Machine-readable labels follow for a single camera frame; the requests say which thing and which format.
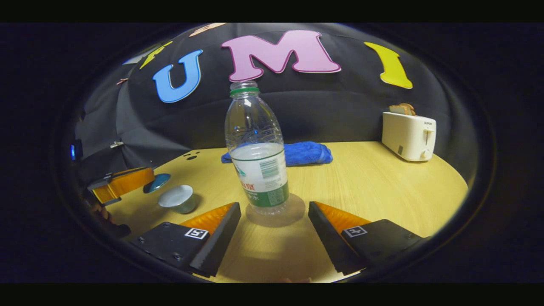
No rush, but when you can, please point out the dark device with blue light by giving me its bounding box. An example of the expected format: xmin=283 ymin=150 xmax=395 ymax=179
xmin=69 ymin=139 xmax=84 ymax=162

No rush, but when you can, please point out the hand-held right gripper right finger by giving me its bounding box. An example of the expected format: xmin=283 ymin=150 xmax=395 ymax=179
xmin=308 ymin=201 xmax=430 ymax=276

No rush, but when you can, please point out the white teacup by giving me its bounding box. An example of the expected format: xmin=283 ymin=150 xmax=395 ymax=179
xmin=158 ymin=184 xmax=197 ymax=214

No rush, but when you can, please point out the clear plastic water bottle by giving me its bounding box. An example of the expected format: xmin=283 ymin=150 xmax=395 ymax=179
xmin=224 ymin=80 xmax=291 ymax=215

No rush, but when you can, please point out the white toaster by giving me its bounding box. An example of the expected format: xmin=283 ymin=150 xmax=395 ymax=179
xmin=381 ymin=111 xmax=437 ymax=162

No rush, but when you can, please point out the black backdrop cloth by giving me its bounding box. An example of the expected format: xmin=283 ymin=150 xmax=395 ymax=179
xmin=70 ymin=23 xmax=479 ymax=187

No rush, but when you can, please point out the blue teacup lid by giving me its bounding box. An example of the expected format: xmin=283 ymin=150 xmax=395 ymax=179
xmin=143 ymin=173 xmax=172 ymax=194

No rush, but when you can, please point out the blue towel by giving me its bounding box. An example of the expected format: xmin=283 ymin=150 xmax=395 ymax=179
xmin=221 ymin=141 xmax=334 ymax=167

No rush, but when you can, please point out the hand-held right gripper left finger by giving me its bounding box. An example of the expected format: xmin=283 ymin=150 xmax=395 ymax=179
xmin=130 ymin=201 xmax=242 ymax=278

